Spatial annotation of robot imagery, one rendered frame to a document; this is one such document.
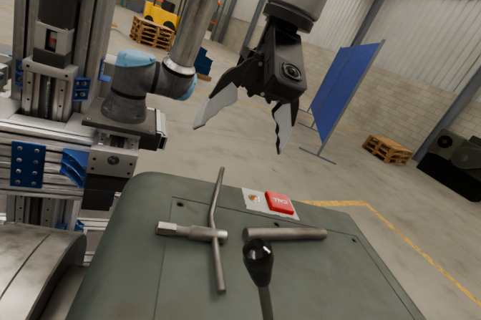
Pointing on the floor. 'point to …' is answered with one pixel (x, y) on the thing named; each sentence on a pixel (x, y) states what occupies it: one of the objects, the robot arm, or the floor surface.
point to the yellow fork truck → (152, 13)
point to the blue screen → (340, 89)
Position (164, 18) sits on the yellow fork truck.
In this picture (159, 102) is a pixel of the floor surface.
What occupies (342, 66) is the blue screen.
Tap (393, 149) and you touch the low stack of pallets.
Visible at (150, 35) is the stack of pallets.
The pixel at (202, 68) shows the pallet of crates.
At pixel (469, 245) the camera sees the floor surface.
